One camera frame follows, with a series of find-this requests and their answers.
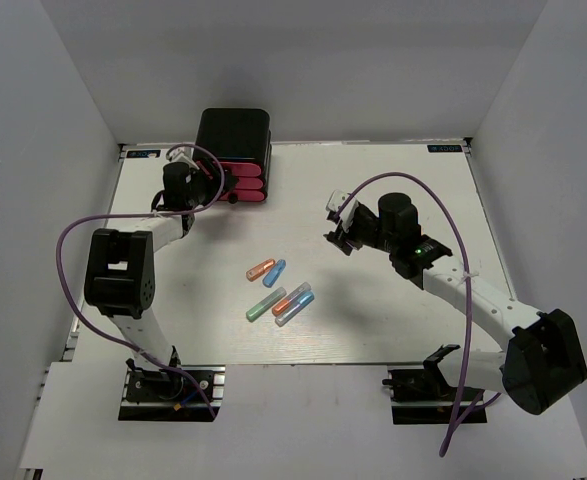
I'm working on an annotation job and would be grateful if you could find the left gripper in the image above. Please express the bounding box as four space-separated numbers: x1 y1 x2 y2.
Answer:
186 157 240 208

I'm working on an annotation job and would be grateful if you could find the pink drawer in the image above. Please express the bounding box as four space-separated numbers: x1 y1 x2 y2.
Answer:
220 190 266 204
196 160 262 178
236 176 264 191

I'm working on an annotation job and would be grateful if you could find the pink top drawer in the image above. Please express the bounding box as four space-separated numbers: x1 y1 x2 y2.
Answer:
196 160 262 178

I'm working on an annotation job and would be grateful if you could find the pink bottom drawer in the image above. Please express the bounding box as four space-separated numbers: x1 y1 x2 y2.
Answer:
220 190 266 204

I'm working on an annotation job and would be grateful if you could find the blue capped marker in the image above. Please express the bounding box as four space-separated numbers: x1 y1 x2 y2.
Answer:
262 259 286 288

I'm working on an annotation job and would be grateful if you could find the blue clear-capped marker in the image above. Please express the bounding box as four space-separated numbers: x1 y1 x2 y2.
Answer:
275 291 315 327

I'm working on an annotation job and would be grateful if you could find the orange capped marker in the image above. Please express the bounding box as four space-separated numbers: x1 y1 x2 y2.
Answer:
245 258 276 281

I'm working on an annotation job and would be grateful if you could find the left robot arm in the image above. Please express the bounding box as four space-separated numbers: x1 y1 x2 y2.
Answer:
84 161 239 399

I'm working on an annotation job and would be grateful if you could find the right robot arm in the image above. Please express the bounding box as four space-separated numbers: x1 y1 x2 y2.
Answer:
325 190 587 415

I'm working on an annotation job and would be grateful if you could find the black drawer cabinet shell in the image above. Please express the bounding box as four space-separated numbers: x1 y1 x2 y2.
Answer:
193 108 272 199

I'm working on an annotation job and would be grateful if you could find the orange clear-capped marker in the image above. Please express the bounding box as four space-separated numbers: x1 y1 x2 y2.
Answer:
271 282 311 316

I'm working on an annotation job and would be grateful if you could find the green capped marker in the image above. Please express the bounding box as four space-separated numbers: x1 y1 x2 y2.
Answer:
245 287 287 322

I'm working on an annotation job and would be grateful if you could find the left blue table sticker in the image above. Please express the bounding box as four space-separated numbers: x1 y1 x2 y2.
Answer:
126 149 161 159

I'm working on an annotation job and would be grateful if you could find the blue table sticker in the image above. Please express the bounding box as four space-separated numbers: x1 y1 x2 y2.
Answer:
427 144 464 153
126 149 161 159

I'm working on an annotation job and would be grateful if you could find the right blue table sticker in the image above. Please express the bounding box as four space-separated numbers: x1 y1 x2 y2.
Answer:
427 144 464 153

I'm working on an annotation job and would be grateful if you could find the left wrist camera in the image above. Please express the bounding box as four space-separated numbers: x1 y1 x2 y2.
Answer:
165 144 200 170

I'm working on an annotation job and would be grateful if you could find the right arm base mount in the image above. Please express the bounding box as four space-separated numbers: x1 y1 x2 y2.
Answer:
382 344 500 426

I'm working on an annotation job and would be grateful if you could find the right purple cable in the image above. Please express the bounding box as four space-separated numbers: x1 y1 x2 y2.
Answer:
330 172 504 459

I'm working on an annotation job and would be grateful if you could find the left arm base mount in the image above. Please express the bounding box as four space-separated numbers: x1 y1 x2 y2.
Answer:
118 365 226 423

